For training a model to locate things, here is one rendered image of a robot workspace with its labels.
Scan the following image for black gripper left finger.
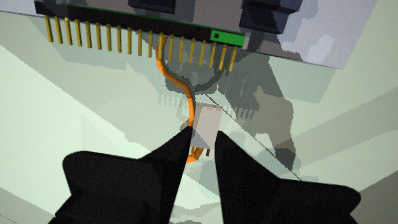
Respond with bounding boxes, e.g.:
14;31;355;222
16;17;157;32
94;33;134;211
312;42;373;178
62;126;193;224

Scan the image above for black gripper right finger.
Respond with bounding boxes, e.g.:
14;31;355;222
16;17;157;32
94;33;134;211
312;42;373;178
215;131;361;224

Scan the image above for black pin header strip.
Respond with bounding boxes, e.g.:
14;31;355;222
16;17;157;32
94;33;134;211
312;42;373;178
34;1;245;49

